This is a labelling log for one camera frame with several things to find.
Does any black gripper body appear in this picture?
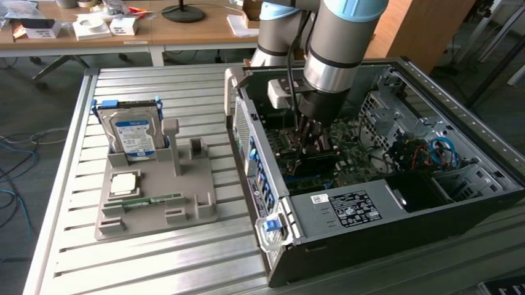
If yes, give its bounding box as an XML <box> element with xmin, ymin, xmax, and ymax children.
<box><xmin>297</xmin><ymin>90</ymin><xmax>346</xmax><ymax>127</ymax></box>

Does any black graphics card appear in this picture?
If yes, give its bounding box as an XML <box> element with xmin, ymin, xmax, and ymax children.
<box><xmin>286</xmin><ymin>149</ymin><xmax>342</xmax><ymax>178</ymax></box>

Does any green motherboard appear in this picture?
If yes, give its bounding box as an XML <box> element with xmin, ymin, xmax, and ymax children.
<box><xmin>262</xmin><ymin>110</ymin><xmax>390</xmax><ymax>191</ymax></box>

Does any grey power supply unit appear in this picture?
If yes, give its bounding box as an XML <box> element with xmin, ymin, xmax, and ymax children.
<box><xmin>282</xmin><ymin>180</ymin><xmax>411</xmax><ymax>242</ymax></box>

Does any black plastic shroud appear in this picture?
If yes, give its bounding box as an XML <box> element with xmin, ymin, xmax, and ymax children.
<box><xmin>385</xmin><ymin>171</ymin><xmax>454</xmax><ymax>213</ymax></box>

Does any white paper booklet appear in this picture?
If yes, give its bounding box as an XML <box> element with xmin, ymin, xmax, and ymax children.
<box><xmin>226</xmin><ymin>14</ymin><xmax>260</xmax><ymax>37</ymax></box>

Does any brown cardboard box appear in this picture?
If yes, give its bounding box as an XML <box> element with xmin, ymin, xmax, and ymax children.
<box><xmin>242</xmin><ymin>0</ymin><xmax>263</xmax><ymax>28</ymax></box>

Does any wooden cabinet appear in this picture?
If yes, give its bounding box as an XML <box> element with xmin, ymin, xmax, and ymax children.
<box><xmin>365</xmin><ymin>0</ymin><xmax>480</xmax><ymax>74</ymax></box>

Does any grey parts rack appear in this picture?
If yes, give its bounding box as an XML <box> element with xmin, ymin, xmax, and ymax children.
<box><xmin>94</xmin><ymin>118</ymin><xmax>218</xmax><ymax>242</ymax></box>

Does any silver disk bay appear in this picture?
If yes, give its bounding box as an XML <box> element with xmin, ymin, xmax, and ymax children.
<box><xmin>430</xmin><ymin>162</ymin><xmax>505</xmax><ymax>203</ymax></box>

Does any black open PC case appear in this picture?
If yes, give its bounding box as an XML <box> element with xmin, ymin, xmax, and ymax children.
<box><xmin>223</xmin><ymin>57</ymin><xmax>525</xmax><ymax>288</ymax></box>

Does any wooden desk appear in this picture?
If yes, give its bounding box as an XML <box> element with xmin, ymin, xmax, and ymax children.
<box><xmin>0</xmin><ymin>0</ymin><xmax>154</xmax><ymax>67</ymax></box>
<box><xmin>151</xmin><ymin>0</ymin><xmax>377</xmax><ymax>67</ymax></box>

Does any hard disk with blue carrier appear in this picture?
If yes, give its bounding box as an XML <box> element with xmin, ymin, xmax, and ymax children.
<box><xmin>91</xmin><ymin>95</ymin><xmax>170</xmax><ymax>162</ymax></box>

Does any green RAM stick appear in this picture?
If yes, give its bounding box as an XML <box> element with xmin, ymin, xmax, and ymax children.
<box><xmin>103</xmin><ymin>192</ymin><xmax>182</xmax><ymax>208</ymax></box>

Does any black round lamp base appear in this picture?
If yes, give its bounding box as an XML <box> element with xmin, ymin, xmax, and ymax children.
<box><xmin>160</xmin><ymin>0</ymin><xmax>206</xmax><ymax>24</ymax></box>

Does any silver CPU chip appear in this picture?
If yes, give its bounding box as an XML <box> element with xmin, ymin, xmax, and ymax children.
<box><xmin>110</xmin><ymin>173</ymin><xmax>142</xmax><ymax>197</ymax></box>

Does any orange packet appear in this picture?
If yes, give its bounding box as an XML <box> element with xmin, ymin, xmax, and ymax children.
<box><xmin>127</xmin><ymin>6</ymin><xmax>154</xmax><ymax>19</ymax></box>

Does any white labelled cardboard box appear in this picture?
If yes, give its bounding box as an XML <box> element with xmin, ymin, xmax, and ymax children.
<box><xmin>110</xmin><ymin>17</ymin><xmax>139</xmax><ymax>36</ymax></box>

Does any white box with tape roll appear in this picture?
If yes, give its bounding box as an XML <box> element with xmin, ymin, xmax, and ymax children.
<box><xmin>73</xmin><ymin>15</ymin><xmax>112</xmax><ymax>41</ymax></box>

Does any black keyboard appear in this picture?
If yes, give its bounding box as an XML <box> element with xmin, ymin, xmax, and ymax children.
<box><xmin>477</xmin><ymin>275</ymin><xmax>525</xmax><ymax>295</ymax></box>

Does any black and white box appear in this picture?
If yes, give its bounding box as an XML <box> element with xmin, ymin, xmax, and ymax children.
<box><xmin>20</xmin><ymin>18</ymin><xmax>63</xmax><ymax>39</ymax></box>

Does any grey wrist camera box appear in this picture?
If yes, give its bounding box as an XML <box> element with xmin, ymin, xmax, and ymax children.
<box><xmin>267</xmin><ymin>78</ymin><xmax>307</xmax><ymax>109</ymax></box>

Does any black camera cable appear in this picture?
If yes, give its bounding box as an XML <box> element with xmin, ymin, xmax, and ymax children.
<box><xmin>286</xmin><ymin>9</ymin><xmax>318</xmax><ymax>130</ymax></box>

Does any red wire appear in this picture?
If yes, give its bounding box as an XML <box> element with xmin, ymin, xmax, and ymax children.
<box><xmin>413</xmin><ymin>146</ymin><xmax>433</xmax><ymax>168</ymax></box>

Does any blue wire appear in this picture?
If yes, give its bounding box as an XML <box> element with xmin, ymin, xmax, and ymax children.
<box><xmin>429</xmin><ymin>136</ymin><xmax>460</xmax><ymax>171</ymax></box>

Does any white floor cable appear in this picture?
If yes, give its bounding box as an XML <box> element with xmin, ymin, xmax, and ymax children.
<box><xmin>0</xmin><ymin>127</ymin><xmax>69</xmax><ymax>145</ymax></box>

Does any blue floor cable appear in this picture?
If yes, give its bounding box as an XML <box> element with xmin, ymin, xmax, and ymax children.
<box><xmin>0</xmin><ymin>135</ymin><xmax>40</xmax><ymax>262</ymax></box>

